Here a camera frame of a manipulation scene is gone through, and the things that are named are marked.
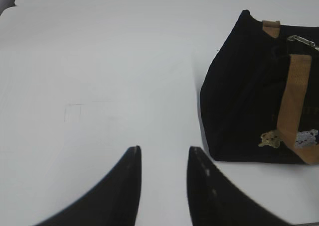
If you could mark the black canvas tote bag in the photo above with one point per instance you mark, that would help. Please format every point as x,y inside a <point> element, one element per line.
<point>259,101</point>

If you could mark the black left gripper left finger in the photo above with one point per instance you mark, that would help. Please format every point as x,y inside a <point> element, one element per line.
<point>113,201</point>

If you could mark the silver zipper pull clasp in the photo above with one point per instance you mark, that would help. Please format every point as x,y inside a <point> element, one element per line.
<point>304,41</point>

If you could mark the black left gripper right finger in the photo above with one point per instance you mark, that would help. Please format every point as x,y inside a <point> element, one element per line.
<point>214,201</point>

